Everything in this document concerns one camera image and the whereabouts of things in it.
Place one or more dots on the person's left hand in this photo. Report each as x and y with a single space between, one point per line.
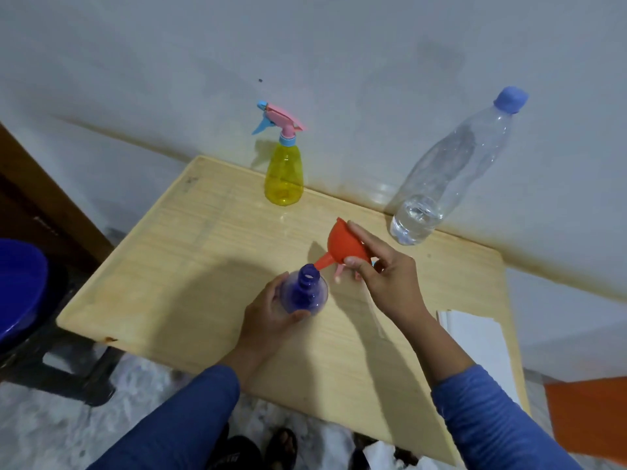
259 327

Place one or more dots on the person's right hand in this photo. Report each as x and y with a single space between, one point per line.
397 283

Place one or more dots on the person's left thumb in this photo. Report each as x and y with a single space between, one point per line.
298 316

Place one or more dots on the person's right thumb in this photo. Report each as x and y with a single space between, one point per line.
361 265

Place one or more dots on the red plastic funnel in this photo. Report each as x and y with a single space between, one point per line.
345 245

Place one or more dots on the blue plastic spray bottle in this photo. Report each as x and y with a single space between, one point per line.
303 291

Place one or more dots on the person's right forearm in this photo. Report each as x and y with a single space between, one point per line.
480 411

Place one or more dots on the person's left forearm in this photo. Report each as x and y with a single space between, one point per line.
181 420

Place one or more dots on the pink spray trigger head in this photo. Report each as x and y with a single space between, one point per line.
339 273

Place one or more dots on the clear water bottle blue cap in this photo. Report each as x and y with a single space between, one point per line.
441 185

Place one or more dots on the light wooden table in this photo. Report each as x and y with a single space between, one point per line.
196 269

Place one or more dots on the yellow spray bottle pink trigger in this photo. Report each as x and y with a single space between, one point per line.
284 176

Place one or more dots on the person's left foot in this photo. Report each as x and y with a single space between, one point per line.
281 447

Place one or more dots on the white paper sheet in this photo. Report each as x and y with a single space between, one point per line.
482 347

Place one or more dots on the black sandal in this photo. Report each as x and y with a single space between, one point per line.
235 452

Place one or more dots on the white cloth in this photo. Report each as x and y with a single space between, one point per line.
382 457

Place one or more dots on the orange box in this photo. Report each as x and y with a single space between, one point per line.
588 416

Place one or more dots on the brown wooden door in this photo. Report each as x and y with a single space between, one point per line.
39 210

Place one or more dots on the blue plastic chair seat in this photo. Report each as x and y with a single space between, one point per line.
17 283

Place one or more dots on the black chair frame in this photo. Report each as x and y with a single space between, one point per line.
73 371

